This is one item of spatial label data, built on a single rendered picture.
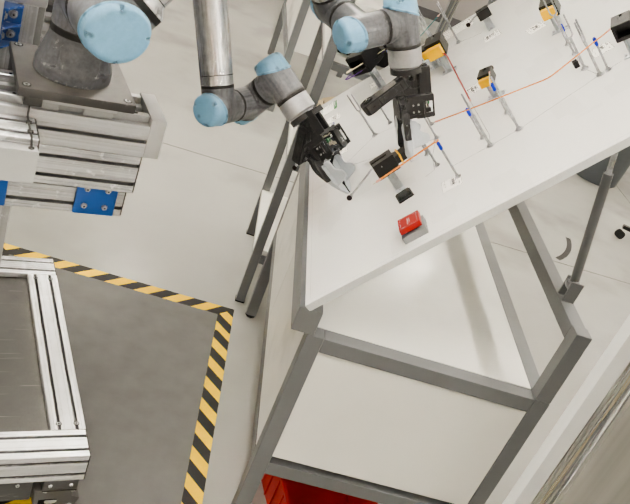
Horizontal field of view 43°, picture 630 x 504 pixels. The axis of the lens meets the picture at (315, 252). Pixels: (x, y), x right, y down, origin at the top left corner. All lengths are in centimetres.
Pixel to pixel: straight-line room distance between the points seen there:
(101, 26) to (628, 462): 121
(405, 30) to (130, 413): 147
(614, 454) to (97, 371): 171
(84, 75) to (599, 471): 122
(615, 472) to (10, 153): 125
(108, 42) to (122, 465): 137
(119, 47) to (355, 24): 52
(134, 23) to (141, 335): 163
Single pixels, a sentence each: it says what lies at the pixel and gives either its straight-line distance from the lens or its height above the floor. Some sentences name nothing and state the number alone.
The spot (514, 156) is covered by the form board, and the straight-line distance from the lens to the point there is 179.
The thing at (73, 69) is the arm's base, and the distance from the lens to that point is 164.
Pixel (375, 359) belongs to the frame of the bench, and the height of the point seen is 79.
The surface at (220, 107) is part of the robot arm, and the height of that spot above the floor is 115.
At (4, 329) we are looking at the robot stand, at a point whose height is 21.
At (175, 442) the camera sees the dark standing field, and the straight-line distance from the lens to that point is 257.
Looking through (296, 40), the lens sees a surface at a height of 48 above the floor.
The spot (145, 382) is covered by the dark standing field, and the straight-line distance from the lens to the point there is 274.
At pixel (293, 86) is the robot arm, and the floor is 122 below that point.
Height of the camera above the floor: 181
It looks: 29 degrees down
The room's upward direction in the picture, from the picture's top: 22 degrees clockwise
